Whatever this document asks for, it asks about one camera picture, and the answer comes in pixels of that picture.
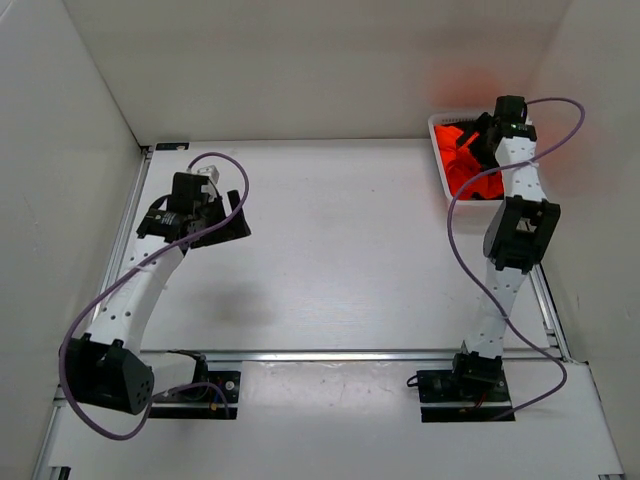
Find orange shorts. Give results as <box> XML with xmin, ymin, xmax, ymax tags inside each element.
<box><xmin>434</xmin><ymin>121</ymin><xmax>504</xmax><ymax>200</ymax></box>

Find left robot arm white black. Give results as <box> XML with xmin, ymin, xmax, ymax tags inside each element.
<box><xmin>65</xmin><ymin>166</ymin><xmax>251</xmax><ymax>415</ymax></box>

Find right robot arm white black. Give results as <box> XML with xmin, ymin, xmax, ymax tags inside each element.
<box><xmin>449</xmin><ymin>95</ymin><xmax>561</xmax><ymax>400</ymax></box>

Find small dark label sticker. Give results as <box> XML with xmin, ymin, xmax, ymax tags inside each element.
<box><xmin>155</xmin><ymin>142</ymin><xmax>190</xmax><ymax>151</ymax></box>

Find white plastic basket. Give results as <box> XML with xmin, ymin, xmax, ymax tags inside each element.
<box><xmin>428</xmin><ymin>110</ymin><xmax>506</xmax><ymax>215</ymax></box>

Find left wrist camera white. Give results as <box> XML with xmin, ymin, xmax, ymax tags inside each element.
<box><xmin>196</xmin><ymin>165</ymin><xmax>220</xmax><ymax>186</ymax></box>

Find aluminium rail left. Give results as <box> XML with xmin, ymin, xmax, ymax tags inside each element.
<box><xmin>99</xmin><ymin>146</ymin><xmax>154</xmax><ymax>293</ymax></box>

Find aluminium rail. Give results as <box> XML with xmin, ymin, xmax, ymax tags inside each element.
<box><xmin>134</xmin><ymin>348</ymin><xmax>571</xmax><ymax>364</ymax></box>
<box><xmin>529</xmin><ymin>265</ymin><xmax>572</xmax><ymax>362</ymax></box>
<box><xmin>99</xmin><ymin>146</ymin><xmax>154</xmax><ymax>293</ymax></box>

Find aluminium rail right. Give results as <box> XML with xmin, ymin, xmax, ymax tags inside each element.
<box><xmin>529</xmin><ymin>265</ymin><xmax>572</xmax><ymax>362</ymax></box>

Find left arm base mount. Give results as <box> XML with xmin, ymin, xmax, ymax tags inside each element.
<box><xmin>150</xmin><ymin>350</ymin><xmax>241</xmax><ymax>420</ymax></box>

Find aluminium rail front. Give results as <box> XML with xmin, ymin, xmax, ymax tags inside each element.
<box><xmin>134</xmin><ymin>348</ymin><xmax>571</xmax><ymax>364</ymax></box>

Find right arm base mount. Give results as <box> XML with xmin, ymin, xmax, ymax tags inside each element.
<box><xmin>406</xmin><ymin>352</ymin><xmax>515</xmax><ymax>423</ymax></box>

